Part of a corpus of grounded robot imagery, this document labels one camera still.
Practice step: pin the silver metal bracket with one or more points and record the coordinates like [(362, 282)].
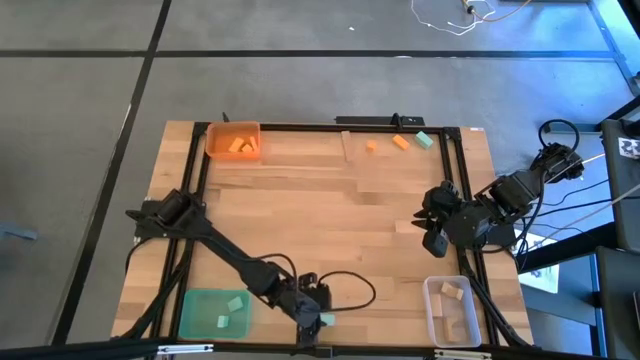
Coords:
[(185, 349), (462, 355)]

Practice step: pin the white paper sheet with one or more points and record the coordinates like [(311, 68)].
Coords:
[(542, 277)]

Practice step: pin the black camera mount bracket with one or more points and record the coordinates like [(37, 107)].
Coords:
[(370, 120)]

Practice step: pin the black diagonal beam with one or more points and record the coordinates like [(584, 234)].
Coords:
[(565, 247)]

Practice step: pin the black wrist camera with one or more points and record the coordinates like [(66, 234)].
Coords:
[(310, 335), (435, 244)]

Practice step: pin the teal wedge block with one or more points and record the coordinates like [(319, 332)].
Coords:
[(235, 304)]

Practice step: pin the black aluminium beam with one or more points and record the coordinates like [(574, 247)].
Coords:
[(75, 351)]

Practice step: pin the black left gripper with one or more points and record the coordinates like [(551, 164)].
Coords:
[(302, 307)]

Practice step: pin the teal brick block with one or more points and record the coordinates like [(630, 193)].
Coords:
[(424, 140)]

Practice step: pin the orange plastic bin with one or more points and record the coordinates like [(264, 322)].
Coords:
[(217, 150)]

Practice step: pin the small orange cube block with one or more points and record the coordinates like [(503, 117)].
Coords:
[(371, 146)]

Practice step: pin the clear plastic bin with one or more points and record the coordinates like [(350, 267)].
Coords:
[(472, 320)]

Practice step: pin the black aluminium table frame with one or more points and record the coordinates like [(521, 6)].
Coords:
[(310, 128)]

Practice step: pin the thin grey rod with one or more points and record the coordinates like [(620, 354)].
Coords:
[(600, 207)]

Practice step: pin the black side table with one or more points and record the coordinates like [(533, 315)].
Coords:
[(625, 200), (620, 300)]

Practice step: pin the large teal rectangular block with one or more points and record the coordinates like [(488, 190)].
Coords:
[(328, 320)]

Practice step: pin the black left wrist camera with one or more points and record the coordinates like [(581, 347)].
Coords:
[(310, 335)]

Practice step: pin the fiducial tag paper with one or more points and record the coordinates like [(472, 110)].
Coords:
[(629, 148)]

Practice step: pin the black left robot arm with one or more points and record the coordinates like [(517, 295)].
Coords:
[(235, 260)]

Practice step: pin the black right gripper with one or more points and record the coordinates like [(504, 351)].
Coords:
[(445, 205)]

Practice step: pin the grey floor tape piece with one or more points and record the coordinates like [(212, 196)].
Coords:
[(17, 232)]

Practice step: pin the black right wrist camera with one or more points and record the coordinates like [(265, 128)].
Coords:
[(435, 244)]

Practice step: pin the teal slab block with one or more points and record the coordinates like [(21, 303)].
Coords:
[(223, 321)]

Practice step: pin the orange long brick block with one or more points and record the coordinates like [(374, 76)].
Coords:
[(401, 142)]

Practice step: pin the small beige block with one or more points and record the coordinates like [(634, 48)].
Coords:
[(459, 294)]

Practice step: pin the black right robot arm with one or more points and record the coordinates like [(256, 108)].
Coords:
[(515, 187)]

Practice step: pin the teal plastic bin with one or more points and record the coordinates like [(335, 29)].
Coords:
[(200, 305)]

